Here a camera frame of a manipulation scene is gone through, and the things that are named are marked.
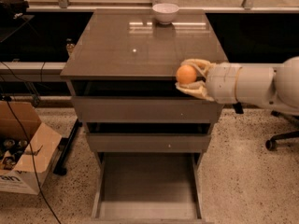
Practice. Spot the grey top drawer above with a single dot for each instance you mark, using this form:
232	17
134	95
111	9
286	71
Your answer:
138	102

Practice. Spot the small bottle behind cabinet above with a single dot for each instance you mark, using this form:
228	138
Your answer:
70	45

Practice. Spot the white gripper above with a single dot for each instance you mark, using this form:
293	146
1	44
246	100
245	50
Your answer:
221	82

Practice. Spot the grey drawer cabinet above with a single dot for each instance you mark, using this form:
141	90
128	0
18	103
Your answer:
130	45

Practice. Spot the white ceramic bowl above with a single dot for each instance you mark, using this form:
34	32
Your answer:
165	13

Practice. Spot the black table leg left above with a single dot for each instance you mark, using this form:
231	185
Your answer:
64	148

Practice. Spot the grey middle drawer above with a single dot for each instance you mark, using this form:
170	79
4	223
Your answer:
149	137

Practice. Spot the grey bottom drawer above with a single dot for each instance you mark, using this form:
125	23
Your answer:
147	188

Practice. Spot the black table leg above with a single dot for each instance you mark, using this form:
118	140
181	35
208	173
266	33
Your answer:
64	148
238	108

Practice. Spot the orange fruit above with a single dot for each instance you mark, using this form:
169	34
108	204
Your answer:
186	74

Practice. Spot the grey drawer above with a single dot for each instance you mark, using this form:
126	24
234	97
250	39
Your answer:
147	188
149	137
138	102

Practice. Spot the brown cardboard box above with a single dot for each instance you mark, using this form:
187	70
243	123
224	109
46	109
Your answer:
28	148

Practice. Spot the black office chair base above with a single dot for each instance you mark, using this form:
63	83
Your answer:
271	144

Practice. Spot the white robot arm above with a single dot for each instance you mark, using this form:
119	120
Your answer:
272	86

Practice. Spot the black bag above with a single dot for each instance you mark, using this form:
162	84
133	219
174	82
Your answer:
12	9

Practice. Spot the black table leg right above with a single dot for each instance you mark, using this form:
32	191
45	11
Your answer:
238	108

